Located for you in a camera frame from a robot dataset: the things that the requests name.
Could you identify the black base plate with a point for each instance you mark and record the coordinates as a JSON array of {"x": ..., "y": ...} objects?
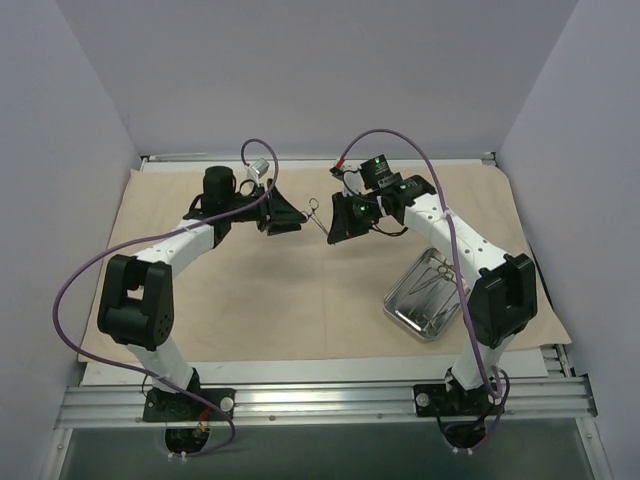
[
  {"x": 451, "y": 400},
  {"x": 165, "y": 407}
]

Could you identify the steel surgical scissors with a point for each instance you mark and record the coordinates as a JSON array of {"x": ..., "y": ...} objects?
[{"x": 434, "y": 278}]

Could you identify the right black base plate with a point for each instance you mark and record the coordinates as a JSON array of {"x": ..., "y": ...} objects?
[{"x": 451, "y": 400}]

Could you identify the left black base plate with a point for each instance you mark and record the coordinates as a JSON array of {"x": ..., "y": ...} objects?
[{"x": 165, "y": 407}]

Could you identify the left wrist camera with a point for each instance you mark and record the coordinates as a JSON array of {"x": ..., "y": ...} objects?
[{"x": 257, "y": 169}]

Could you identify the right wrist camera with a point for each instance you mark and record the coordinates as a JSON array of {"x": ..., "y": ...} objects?
[{"x": 372, "y": 174}]

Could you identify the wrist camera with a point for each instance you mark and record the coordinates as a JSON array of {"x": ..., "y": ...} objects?
[
  {"x": 372, "y": 174},
  {"x": 257, "y": 169}
]

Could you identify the front aluminium rail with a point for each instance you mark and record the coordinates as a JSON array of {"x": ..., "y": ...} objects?
[{"x": 317, "y": 403}]

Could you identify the steel surgical forceps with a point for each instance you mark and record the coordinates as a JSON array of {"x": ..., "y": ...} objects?
[{"x": 311, "y": 213}]

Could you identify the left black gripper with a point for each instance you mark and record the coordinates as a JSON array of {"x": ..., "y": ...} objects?
[{"x": 270, "y": 208}]

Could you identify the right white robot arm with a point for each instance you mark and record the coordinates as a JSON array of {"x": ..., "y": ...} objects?
[{"x": 497, "y": 290}]

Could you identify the metal instrument tray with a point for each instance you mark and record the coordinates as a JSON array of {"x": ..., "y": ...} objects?
[{"x": 400, "y": 307}]

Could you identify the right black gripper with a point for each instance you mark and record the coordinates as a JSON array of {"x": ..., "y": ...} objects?
[{"x": 347, "y": 215}]

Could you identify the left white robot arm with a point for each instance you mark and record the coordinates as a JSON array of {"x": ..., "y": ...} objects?
[{"x": 136, "y": 306}]

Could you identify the back aluminium rail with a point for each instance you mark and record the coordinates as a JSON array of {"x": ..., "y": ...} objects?
[{"x": 175, "y": 157}]

